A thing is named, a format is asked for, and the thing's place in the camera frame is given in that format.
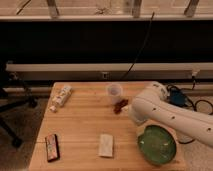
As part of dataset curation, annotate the blue black floor box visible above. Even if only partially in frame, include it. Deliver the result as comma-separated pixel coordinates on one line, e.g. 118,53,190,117
169,91,186,107

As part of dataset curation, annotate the red brown food piece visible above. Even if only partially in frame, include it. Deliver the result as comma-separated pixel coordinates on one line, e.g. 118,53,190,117
114,99,128,114

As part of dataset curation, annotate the black hanging cable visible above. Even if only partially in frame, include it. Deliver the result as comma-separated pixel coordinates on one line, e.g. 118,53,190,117
119,11,156,82

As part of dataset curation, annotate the black office chair base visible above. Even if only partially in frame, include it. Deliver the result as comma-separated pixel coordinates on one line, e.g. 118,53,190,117
0,61,38,149

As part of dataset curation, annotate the dark red chocolate bar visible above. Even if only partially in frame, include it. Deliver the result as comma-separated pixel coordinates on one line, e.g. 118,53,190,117
45,134,60,162

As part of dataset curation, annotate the white baseboard heater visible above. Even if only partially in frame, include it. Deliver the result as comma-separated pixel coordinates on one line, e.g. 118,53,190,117
6,62,213,81

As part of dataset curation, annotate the translucent ceramic cup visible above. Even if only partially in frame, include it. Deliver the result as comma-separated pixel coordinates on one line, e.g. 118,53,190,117
106,83,123,105

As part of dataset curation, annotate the white toothpaste tube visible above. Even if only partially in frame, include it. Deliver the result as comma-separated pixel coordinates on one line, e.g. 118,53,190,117
49,85,72,113

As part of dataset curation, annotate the green plate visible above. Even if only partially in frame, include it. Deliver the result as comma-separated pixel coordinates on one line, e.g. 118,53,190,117
137,125,177,165

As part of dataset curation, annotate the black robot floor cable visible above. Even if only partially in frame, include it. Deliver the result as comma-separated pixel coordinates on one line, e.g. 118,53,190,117
165,73,213,145

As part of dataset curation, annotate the white sponge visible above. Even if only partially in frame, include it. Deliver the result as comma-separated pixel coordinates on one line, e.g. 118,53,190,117
98,134,114,157

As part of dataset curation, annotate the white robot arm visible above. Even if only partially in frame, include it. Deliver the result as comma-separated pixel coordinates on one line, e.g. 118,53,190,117
128,81,213,148

